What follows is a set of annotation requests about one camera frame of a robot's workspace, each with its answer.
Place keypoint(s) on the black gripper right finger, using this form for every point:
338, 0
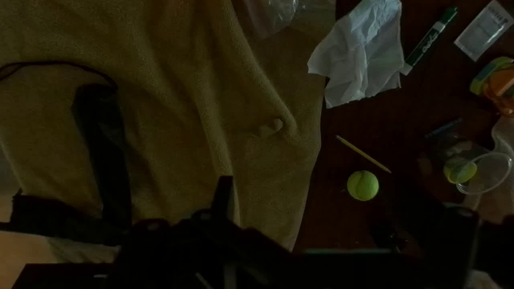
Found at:
462, 229

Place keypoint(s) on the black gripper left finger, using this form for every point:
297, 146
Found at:
224, 196

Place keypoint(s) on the yellow-green round object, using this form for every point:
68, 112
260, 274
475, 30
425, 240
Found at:
460, 170

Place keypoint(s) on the clear plastic cup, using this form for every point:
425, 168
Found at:
491, 173

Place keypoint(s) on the blue pen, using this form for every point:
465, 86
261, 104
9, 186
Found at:
444, 128

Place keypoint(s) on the crumpled clear plastic wrap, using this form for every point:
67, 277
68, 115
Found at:
505, 135

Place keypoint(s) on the green tennis ball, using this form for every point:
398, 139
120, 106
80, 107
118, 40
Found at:
364, 184

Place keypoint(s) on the yellow cloth towel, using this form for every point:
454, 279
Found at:
162, 106

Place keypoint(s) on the yellow wooden pencil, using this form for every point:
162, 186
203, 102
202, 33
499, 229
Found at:
364, 154

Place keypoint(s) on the green marker pen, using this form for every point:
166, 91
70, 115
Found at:
431, 38

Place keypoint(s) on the white crumpled paper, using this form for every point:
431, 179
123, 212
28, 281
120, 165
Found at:
359, 53

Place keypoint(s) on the clear rectangular plastic box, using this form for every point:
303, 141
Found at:
484, 29

